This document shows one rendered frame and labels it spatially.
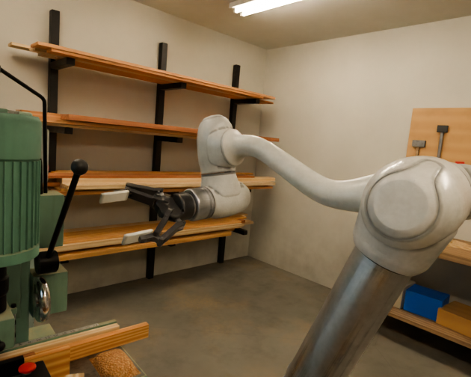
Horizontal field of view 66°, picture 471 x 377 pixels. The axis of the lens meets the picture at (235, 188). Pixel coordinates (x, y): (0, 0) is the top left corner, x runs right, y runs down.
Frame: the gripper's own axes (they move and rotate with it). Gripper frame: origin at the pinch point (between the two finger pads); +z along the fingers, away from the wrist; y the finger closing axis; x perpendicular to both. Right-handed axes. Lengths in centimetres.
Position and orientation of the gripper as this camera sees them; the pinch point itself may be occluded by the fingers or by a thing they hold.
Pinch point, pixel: (116, 217)
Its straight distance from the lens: 88.7
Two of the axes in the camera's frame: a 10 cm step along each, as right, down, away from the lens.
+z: -7.3, 1.1, -6.7
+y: -5.6, -6.6, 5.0
